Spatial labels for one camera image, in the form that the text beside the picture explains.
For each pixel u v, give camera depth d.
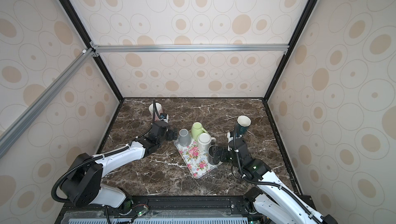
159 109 1.03
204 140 0.88
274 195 0.48
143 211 0.71
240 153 0.56
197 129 0.91
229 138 0.70
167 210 0.73
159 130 0.66
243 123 0.97
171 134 0.80
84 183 0.42
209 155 0.81
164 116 0.78
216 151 0.69
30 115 0.57
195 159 0.89
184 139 0.90
